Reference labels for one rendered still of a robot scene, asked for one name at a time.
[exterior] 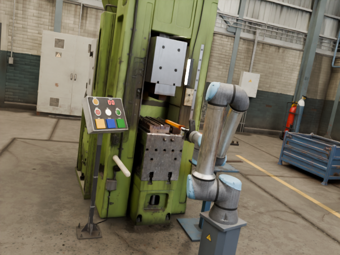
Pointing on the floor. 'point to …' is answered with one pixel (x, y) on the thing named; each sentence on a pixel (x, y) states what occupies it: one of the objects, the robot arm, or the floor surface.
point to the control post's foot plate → (82, 234)
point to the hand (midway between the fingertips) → (182, 127)
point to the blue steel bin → (312, 155)
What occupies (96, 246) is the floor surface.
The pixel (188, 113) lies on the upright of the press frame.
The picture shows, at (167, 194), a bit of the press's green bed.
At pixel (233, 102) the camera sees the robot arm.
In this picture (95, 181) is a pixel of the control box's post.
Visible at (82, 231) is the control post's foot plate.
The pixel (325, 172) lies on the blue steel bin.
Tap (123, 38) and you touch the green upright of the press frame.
